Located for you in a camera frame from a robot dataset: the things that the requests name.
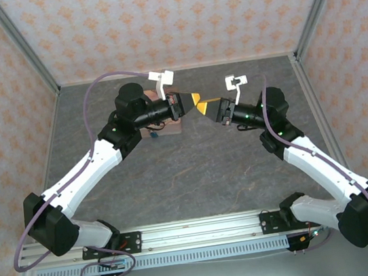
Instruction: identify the pink printed wooden box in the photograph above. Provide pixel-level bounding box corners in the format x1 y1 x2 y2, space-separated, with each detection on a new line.
144 84 184 138

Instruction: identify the aluminium frame rail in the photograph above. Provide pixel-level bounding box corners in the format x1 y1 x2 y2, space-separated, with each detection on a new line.
58 48 297 89
289 48 349 176
29 93 73 188

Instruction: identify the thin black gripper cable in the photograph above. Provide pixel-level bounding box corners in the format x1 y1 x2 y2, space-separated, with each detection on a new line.
144 121 168 134

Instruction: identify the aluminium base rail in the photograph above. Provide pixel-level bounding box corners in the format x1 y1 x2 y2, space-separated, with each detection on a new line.
16 198 341 271

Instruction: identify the small electronics board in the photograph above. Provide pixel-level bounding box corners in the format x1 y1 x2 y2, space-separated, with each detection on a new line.
97 258 127 273
296 226 325 245

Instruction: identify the grey slotted cable duct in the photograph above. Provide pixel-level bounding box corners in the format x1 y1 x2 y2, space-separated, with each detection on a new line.
34 235 291 276

